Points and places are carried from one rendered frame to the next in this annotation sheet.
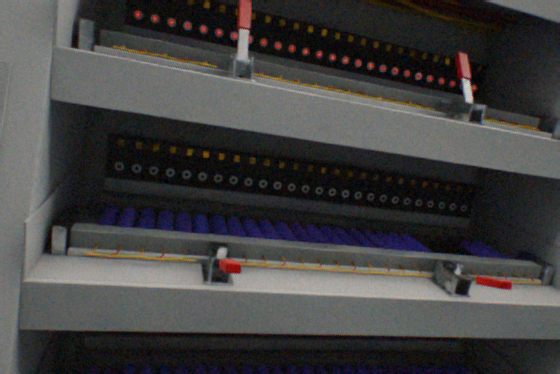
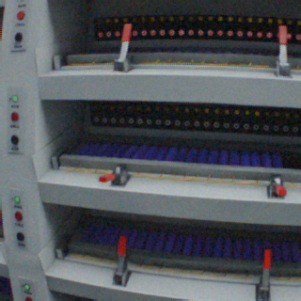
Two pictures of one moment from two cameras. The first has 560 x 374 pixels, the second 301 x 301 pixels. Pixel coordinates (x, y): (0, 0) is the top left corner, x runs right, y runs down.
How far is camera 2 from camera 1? 0.30 m
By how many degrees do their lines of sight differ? 26
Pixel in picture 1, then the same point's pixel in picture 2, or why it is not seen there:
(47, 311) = (48, 195)
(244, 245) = (139, 165)
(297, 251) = (171, 168)
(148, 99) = (75, 92)
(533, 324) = not seen: outside the picture
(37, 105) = (33, 103)
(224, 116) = (112, 94)
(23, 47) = (27, 80)
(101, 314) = (67, 198)
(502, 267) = not seen: outside the picture
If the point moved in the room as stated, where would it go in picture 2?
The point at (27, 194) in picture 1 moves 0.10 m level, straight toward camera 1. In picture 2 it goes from (34, 144) to (12, 150)
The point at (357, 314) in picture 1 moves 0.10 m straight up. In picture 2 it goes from (199, 207) to (202, 146)
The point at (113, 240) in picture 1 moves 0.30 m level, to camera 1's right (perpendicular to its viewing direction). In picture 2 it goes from (76, 163) to (229, 183)
